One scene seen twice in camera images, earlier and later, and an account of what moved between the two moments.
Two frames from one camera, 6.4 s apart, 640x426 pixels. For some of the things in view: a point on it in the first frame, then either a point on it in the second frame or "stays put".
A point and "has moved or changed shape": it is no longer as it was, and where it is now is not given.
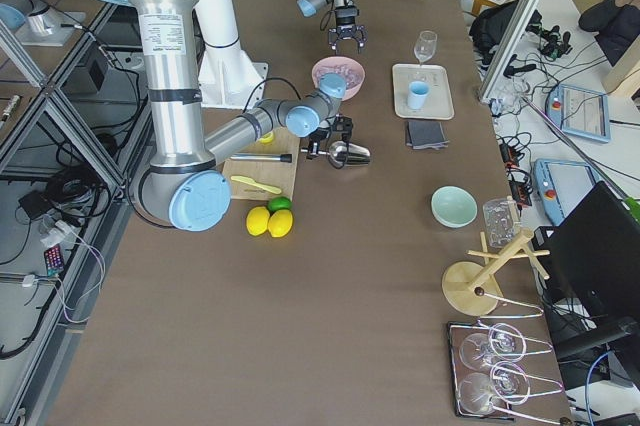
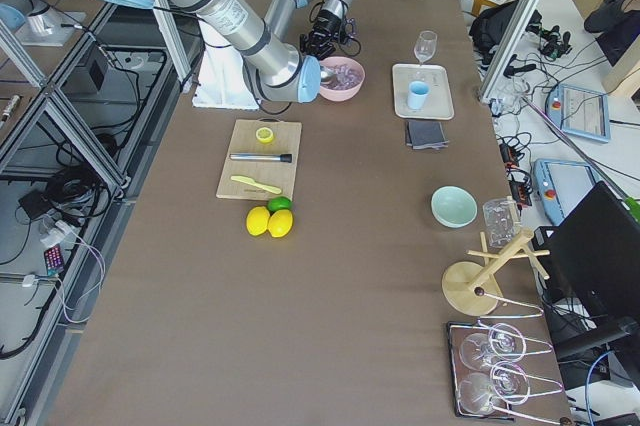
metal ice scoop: (343, 153) has moved or changed shape
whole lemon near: (257, 220) stays put
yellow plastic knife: (268, 188) stays put
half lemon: (267, 138) stays put
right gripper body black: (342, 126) → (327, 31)
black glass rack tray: (481, 373) stays put
